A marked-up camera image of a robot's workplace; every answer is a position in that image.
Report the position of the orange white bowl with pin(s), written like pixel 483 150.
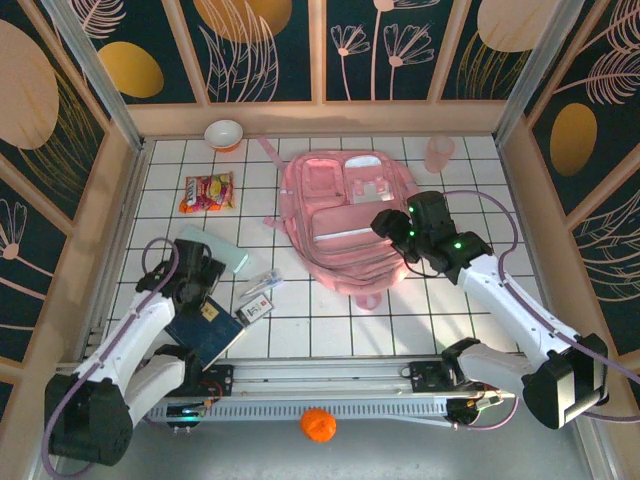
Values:
pixel 223 132

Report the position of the black white card pack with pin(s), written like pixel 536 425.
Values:
pixel 255 311

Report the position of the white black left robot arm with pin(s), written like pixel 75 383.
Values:
pixel 130 340

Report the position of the dark floral wall panel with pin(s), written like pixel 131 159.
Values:
pixel 295 60
pixel 615 270
pixel 25 280
pixel 415 75
pixel 30 75
pixel 480 80
pixel 150 30
pixel 600 125

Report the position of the aluminium table edge rail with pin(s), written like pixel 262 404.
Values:
pixel 125 210
pixel 515 190

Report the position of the pink translucent plastic cup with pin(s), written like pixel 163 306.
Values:
pixel 440 155

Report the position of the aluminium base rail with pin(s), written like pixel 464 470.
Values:
pixel 325 377

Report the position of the dark blue book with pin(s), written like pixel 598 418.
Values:
pixel 210 340

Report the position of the orange fruit candy bag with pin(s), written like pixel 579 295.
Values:
pixel 210 192

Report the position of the small circuit board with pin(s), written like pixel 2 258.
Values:
pixel 472 410
pixel 187 412

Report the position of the aluminium corner post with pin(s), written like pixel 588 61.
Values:
pixel 95 70
pixel 535 65

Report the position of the orange ball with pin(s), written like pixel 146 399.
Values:
pixel 318 425

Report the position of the pink school backpack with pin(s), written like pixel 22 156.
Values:
pixel 340 235

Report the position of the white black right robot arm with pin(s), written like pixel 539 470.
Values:
pixel 505 305

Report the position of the clear pen pack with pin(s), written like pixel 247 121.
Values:
pixel 262 284

